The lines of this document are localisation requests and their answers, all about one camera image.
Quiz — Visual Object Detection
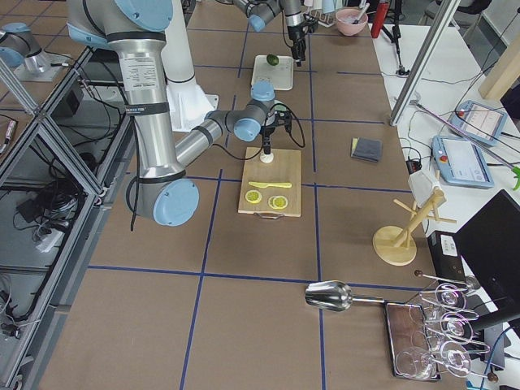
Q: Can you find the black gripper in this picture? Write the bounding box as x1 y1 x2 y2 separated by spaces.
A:
262 110 291 155
287 22 318 67

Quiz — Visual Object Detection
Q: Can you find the white steamed bun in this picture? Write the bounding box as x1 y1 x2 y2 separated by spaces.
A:
259 152 274 164

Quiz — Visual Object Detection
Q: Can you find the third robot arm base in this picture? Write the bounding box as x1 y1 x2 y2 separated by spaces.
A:
1 22 68 82

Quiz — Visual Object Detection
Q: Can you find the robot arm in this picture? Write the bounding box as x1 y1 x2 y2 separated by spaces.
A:
67 1 281 227
232 0 318 67

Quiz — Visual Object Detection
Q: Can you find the mint green bowl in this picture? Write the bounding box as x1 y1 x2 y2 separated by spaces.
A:
273 100 286 112

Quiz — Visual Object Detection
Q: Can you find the pink mixing bowl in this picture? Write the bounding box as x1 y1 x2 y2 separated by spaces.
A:
335 8 368 37

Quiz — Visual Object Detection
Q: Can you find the green lime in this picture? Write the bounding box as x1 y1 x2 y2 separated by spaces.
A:
266 54 280 66

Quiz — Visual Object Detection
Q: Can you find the white bear print tray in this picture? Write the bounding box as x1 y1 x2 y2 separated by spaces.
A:
251 55 294 91

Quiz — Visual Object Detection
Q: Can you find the yellow plastic knife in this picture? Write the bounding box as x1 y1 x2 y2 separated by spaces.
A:
248 181 293 189

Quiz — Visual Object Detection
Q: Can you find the light blue cup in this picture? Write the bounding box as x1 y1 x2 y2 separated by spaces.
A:
322 0 336 14

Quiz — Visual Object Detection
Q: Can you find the upper lemon slice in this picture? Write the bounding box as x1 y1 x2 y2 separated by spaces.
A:
245 189 262 204

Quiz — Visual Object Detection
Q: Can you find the lemon slice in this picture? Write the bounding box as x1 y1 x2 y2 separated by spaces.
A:
267 195 288 210
245 189 262 204

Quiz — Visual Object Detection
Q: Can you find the lower lemon slice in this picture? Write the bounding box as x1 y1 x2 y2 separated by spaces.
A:
267 195 288 210

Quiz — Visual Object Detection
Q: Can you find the red bottle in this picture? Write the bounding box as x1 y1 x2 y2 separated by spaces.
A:
370 0 389 39

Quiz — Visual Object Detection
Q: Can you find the grey cleaning cloth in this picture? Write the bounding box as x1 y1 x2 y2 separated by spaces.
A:
351 137 383 163

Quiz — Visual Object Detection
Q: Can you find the wooden mug tree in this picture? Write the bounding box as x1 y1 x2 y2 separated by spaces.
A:
372 186 457 267

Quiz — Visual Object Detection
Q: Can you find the steel scoop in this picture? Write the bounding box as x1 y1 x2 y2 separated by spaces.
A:
305 280 385 312

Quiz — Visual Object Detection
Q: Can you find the near teach pendant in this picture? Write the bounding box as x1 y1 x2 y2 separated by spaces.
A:
431 136 495 189

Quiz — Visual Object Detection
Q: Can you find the teach pendant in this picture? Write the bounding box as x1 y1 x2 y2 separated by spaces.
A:
431 136 495 189
448 100 506 146

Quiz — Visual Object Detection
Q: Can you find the far teach pendant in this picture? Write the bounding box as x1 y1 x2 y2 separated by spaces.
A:
448 100 506 146

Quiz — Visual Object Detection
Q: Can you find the black monitor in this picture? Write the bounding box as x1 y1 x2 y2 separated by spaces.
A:
455 189 519 331

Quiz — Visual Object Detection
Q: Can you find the wine glass rack tray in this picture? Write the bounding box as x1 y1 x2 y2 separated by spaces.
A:
384 270 497 382

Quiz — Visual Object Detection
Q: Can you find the white wire cup rack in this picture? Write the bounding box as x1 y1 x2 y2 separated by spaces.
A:
304 6 335 28

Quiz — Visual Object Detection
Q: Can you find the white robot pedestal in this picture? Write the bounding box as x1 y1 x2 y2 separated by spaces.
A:
161 0 219 132

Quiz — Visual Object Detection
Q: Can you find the aluminium frame post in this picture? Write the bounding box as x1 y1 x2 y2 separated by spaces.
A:
389 0 461 126

